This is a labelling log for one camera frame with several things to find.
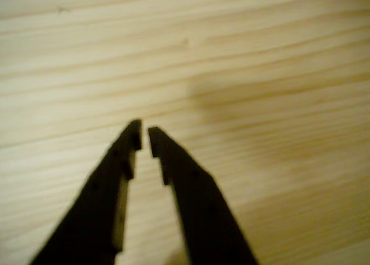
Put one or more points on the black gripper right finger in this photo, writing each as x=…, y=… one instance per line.
x=196, y=207

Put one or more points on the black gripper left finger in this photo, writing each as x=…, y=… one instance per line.
x=98, y=195

